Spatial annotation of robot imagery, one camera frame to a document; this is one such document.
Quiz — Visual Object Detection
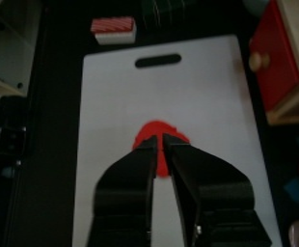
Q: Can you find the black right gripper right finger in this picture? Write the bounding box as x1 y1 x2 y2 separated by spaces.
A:
162 132 274 247

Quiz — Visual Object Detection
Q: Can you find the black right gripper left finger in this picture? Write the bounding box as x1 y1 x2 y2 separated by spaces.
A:
87 134 161 247

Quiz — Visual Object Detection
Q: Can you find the flat red dough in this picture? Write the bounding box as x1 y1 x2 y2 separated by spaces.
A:
131 120 193 178

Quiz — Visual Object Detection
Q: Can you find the red drawer with wooden knob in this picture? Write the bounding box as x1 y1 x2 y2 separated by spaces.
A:
247 0 299 112

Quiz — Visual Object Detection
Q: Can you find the pale teal bowl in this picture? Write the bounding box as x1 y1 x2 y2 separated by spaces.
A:
242 0 271 17

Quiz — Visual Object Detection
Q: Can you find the white plastic cutting board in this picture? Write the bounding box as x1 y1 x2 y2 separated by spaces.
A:
72 34 283 247

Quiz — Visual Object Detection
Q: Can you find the red white striped block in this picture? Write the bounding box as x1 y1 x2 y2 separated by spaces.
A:
91 16 138 46

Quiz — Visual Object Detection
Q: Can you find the white shelf unit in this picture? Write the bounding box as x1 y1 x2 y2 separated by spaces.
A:
0 0 44 98

